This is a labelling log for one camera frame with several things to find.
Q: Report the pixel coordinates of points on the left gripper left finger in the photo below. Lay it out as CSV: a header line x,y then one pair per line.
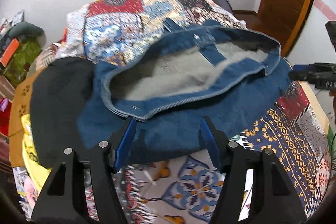
x,y
62,198

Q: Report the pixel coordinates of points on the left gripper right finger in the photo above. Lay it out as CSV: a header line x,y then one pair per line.
x,y
274,199

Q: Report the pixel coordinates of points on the blue denim jacket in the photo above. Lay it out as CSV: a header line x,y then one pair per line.
x,y
233,76

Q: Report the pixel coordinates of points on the yellow printed garment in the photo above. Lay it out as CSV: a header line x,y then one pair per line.
x,y
38,173

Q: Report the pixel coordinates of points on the colourful patchwork bedspread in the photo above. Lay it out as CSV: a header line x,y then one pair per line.
x,y
111,30

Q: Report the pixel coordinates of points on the brown cardboard box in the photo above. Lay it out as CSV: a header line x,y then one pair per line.
x,y
19,108

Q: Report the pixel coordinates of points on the red plush flower toy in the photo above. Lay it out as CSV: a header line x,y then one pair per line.
x,y
5,110

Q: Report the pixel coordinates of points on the black folded garment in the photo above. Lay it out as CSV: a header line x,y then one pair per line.
x,y
59,95

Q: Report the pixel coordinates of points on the grey blue backpack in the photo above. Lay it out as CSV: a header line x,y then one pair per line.
x,y
225,4

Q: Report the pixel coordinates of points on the green patterned storage box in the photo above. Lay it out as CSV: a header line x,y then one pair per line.
x,y
20,62

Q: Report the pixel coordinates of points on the orange shoe box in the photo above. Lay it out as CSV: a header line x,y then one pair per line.
x,y
10,50

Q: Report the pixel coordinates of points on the dark grey neck pillow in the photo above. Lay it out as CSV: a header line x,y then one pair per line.
x,y
24,29

